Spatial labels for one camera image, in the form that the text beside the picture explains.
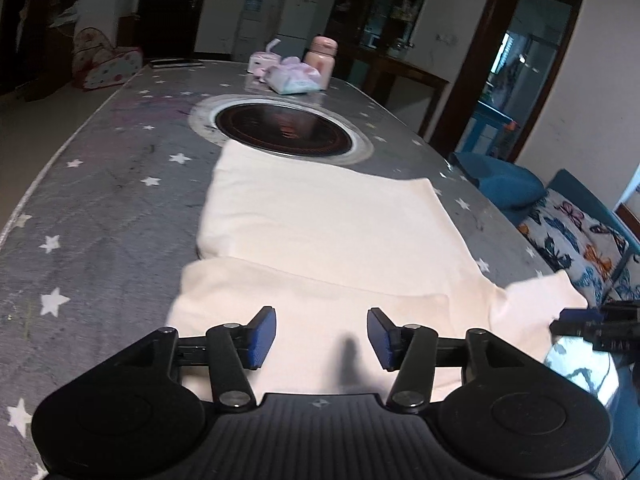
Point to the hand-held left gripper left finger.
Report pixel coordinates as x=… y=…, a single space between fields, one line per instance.
x=262 y=337

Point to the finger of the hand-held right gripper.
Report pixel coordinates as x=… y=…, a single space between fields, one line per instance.
x=575 y=321

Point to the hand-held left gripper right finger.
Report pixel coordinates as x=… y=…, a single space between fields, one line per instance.
x=382 y=342

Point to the white garment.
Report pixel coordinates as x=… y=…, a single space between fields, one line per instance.
x=325 y=240

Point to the butterfly print cushion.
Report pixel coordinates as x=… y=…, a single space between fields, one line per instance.
x=570 y=235

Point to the blue sofa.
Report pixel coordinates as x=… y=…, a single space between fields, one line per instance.
x=500 y=180

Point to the grey star-print tablecloth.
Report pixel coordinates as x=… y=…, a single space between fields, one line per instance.
x=110 y=200

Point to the round built-in induction hob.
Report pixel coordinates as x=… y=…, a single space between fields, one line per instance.
x=282 y=127

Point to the soft tissue pack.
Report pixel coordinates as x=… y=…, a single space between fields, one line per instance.
x=295 y=77

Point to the brown wooden desk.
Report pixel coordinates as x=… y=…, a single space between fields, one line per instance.
x=405 y=74

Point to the small pink cup with straw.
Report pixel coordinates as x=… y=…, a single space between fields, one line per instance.
x=261 y=62

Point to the pink insulated bottle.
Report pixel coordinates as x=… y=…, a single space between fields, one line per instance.
x=320 y=62

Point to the water dispenser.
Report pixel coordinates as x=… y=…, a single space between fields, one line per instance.
x=249 y=25

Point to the pink dotted play tent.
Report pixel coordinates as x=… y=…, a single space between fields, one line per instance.
x=105 y=62

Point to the white refrigerator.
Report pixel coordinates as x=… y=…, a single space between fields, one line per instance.
x=299 y=15

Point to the dark wooden display cabinet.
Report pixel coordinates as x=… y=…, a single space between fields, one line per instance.
x=385 y=5

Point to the dark wooden door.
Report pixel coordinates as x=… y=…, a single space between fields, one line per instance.
x=170 y=5

